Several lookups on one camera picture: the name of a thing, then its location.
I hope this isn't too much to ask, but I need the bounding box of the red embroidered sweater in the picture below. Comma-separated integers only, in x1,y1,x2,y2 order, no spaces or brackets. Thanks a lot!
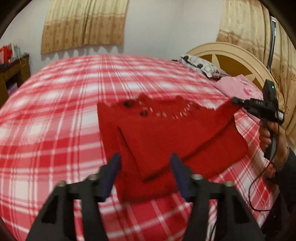
97,93,249,203

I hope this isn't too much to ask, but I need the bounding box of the red gift box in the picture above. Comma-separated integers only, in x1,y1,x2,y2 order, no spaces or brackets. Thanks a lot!
0,44,13,64

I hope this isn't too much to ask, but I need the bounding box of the black cable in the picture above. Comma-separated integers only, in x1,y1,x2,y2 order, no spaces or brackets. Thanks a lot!
249,160,278,212

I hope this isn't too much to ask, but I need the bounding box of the cream wooden headboard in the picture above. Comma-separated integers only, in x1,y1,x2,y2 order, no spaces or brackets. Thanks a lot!
186,42,280,93

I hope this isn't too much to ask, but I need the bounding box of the red white plaid bedsheet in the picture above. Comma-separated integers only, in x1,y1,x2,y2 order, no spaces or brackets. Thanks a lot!
0,54,280,241

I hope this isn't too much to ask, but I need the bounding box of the person's right hand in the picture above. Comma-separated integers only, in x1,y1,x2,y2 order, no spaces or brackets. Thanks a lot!
258,120,289,171

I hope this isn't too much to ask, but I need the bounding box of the grey patterned pillow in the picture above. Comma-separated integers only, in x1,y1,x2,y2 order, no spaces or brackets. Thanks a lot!
180,54,229,80

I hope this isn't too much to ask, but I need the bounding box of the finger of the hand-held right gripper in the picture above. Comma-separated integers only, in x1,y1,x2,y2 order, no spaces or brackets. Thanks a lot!
232,97,264,106
243,105,266,116

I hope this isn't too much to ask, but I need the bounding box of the beige long patterned curtain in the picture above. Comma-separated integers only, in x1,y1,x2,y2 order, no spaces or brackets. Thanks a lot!
216,0,296,146

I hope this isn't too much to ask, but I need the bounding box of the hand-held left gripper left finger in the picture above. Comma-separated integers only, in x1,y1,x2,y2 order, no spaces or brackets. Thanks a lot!
25,153,122,241

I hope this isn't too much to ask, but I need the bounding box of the purple box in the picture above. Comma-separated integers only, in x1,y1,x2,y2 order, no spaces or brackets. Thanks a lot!
7,82,18,97

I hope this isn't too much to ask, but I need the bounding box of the person's right forearm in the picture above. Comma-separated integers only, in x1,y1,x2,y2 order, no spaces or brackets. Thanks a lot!
261,147,296,241

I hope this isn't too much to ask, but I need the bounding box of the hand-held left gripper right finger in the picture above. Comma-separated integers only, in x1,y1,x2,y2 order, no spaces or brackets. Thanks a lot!
170,153,265,241

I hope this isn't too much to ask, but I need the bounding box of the beige short window curtain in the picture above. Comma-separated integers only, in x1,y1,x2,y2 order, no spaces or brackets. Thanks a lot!
41,0,129,54

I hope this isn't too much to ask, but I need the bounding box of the pink pillow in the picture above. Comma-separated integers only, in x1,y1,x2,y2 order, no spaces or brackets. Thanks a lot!
214,75,264,102

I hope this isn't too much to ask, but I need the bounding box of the brown wooden desk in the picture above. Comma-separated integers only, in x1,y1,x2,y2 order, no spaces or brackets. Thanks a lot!
0,54,31,105

